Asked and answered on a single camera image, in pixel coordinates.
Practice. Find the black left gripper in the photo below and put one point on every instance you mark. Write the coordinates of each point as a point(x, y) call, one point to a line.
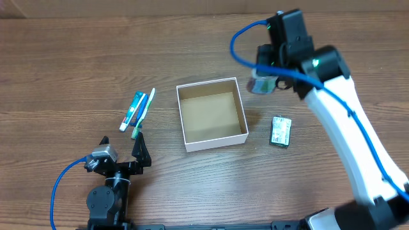
point(126, 166)

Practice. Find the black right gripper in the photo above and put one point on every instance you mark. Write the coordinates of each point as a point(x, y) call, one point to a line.
point(264, 53)

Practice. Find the green white toothbrush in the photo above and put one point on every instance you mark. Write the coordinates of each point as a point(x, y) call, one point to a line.
point(141, 117)

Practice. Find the clear pump soap bottle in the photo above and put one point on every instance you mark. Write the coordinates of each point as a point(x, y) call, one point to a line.
point(261, 84)

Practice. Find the green white soap packet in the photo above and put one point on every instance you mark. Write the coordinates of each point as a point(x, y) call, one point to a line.
point(280, 131)

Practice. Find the white cardboard box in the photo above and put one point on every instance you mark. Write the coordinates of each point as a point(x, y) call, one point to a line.
point(212, 114)

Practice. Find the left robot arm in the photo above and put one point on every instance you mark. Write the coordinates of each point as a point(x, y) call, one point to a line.
point(108, 203)

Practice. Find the white teal toothpaste tube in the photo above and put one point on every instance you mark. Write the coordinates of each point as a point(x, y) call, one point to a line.
point(137, 100)

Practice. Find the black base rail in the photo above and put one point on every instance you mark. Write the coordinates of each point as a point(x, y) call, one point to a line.
point(274, 225)

